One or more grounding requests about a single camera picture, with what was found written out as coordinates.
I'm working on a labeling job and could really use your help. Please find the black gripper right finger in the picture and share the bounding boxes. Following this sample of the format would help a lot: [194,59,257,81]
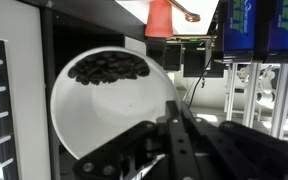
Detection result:
[179,100,288,180]

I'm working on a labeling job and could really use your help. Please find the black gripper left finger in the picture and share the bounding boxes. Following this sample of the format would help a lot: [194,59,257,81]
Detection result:
[73,99,198,180]

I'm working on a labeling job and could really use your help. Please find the white bowl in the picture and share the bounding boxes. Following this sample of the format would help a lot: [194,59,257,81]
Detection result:
[49,46,182,160]

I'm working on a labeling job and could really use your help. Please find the dark coffee beans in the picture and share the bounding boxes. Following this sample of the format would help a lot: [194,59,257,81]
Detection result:
[67,50,151,86]

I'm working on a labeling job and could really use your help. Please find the red plastic cup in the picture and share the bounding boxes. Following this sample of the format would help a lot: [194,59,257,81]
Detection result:
[144,0,175,39]

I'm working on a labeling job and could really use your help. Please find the wooden spoon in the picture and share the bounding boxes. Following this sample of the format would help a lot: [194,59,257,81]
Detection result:
[166,0,202,24]

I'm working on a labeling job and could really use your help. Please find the white toy oven unit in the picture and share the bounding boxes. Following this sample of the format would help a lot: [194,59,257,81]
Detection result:
[0,0,148,180]

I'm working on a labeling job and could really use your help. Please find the aluminium profile frame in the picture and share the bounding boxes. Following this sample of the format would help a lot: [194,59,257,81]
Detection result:
[223,61,288,148]

